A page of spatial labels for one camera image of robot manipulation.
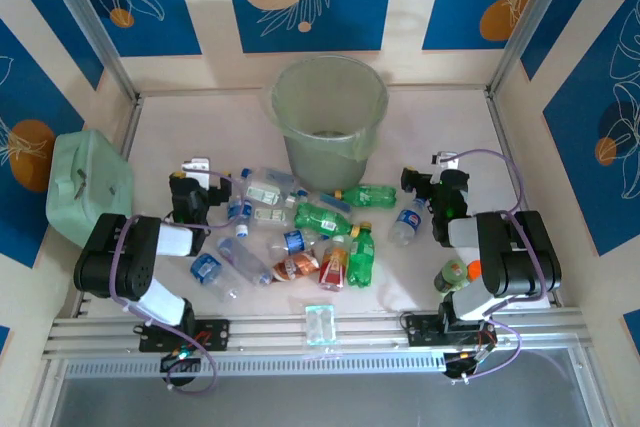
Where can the small blue label bottle white cap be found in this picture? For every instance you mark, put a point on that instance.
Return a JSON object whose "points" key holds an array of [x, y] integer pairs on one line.
{"points": [[235, 209]]}

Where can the clear Pepsi bottle blue label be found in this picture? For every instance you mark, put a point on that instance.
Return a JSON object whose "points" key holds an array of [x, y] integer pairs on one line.
{"points": [[407, 224]]}

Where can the green Sprite bottle yellow cap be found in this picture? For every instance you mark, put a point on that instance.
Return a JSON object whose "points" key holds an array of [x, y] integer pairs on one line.
{"points": [[315, 217], [361, 257], [370, 197]]}

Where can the clear bottle light blue label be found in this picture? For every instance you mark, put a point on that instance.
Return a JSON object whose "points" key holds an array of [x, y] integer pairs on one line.
{"points": [[275, 178]]}

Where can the large clear bottle blue label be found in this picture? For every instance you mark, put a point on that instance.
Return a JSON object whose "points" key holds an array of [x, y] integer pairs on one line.
{"points": [[206, 267]]}

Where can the crushed clear water bottle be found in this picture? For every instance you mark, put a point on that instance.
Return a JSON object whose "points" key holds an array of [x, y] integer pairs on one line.
{"points": [[240, 257]]}

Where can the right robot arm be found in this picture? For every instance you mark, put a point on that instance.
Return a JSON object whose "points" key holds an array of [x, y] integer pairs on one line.
{"points": [[530, 257]]}

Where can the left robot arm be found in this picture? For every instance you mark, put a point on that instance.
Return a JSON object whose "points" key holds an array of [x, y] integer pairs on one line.
{"points": [[105, 257]]}

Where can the grey mesh waste bin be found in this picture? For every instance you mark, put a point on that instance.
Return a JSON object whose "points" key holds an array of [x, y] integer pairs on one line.
{"points": [[325, 167]]}

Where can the clear bottle green white label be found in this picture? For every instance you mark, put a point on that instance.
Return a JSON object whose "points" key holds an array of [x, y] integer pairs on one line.
{"points": [[270, 215], [260, 194]]}

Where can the dark green tea bottle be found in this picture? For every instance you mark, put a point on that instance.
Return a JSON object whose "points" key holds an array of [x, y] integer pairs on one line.
{"points": [[450, 274]]}

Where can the flattened bottle bright blue label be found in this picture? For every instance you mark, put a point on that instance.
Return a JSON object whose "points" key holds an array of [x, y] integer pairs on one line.
{"points": [[335, 202]]}

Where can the clear bottle dark blue label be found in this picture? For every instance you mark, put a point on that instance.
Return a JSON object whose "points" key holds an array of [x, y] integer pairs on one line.
{"points": [[295, 242]]}

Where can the mint green storage box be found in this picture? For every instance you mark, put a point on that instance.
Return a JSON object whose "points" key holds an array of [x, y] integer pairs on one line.
{"points": [[90, 162]]}

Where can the red label drink bottle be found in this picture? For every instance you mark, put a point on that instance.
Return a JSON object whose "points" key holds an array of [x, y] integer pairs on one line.
{"points": [[334, 267]]}

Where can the clear plastic cup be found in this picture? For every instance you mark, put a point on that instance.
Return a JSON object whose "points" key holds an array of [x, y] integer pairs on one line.
{"points": [[320, 324]]}

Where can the grey metal panel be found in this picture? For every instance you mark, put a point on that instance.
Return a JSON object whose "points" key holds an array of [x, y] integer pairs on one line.
{"points": [[325, 402]]}

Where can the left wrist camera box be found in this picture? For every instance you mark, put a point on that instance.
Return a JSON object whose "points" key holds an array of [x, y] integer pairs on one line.
{"points": [[196, 165]]}

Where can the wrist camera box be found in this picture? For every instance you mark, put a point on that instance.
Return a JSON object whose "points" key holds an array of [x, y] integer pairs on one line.
{"points": [[446, 161], [196, 165]]}

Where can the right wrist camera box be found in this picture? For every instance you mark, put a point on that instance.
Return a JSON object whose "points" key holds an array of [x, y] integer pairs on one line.
{"points": [[446, 161]]}

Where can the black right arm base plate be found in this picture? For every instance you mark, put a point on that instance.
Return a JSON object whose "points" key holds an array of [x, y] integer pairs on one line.
{"points": [[422, 329]]}

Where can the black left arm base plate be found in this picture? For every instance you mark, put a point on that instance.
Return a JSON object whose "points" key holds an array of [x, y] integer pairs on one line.
{"points": [[215, 334]]}

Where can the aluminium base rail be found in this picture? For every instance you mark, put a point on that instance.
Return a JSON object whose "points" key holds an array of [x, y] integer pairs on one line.
{"points": [[280, 332]]}

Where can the aluminium frame post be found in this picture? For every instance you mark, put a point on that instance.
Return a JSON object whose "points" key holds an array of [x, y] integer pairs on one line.
{"points": [[535, 12], [85, 7]]}

